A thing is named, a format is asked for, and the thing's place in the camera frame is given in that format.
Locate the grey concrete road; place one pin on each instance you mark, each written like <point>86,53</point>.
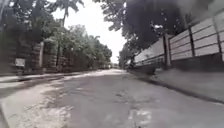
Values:
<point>110,100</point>

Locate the row of trees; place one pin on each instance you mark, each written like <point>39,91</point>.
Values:
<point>83,46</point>

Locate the white sign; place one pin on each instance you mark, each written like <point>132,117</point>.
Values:
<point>20,62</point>

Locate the pale concrete pavement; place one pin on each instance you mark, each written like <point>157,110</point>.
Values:
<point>196,83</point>

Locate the white panel fence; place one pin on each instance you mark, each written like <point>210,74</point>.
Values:
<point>200,40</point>

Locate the grey concrete pavement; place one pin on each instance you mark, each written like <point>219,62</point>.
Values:
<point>20,79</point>

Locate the palm tree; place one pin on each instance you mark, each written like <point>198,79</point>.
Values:
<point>66,5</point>

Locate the dark wall with pale pillar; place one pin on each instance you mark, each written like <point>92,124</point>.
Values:
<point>33,60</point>

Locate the large dark trees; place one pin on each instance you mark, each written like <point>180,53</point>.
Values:
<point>146,20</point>

